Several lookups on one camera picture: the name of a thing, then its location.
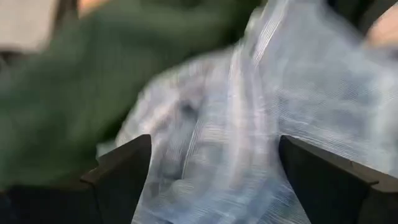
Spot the dark green garment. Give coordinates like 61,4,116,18
0,0,262,190

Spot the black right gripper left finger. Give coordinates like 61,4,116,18
0,134,152,224

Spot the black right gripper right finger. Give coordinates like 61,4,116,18
278,134,398,224

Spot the light blue shirt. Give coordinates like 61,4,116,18
96,0,398,224

